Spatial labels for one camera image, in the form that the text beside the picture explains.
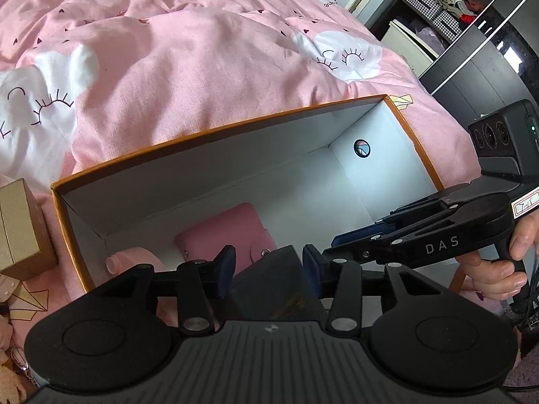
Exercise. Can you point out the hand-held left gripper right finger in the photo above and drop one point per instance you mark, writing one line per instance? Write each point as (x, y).
(311, 267)

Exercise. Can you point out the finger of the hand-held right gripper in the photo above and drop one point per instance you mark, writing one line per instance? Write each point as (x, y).
(421, 205)
(362, 235)

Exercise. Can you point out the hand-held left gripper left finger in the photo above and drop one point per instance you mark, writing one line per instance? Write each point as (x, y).
(225, 267)

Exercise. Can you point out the pink snap wallet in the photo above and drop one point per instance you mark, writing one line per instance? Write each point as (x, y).
(227, 227)

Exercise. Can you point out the dark glossy box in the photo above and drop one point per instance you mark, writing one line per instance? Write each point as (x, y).
(273, 286)

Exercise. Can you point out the pink plastic holder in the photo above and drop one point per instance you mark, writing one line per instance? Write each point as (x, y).
(139, 259)

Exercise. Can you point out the orange cardboard box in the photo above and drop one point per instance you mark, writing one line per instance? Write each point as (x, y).
(252, 164)

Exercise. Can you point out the person's right hand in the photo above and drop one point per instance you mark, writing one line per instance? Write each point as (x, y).
(492, 282)

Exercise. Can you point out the purple fuzzy cloth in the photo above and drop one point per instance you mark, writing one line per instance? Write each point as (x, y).
(526, 370)

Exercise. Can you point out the black shelving unit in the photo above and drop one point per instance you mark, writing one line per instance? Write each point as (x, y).
(484, 63)

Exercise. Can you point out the white storage box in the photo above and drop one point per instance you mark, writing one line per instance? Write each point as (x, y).
(410, 44)

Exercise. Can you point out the houndstooth fabric storage bin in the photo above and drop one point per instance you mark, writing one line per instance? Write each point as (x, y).
(425, 5)
(448, 21)

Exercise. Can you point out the gold cardboard box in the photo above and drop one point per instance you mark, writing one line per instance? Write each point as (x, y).
(21, 231)

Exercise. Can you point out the pink printed blanket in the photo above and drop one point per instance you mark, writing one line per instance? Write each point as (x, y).
(189, 59)

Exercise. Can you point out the white snap fabric strip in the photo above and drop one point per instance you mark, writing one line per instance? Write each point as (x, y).
(10, 290)

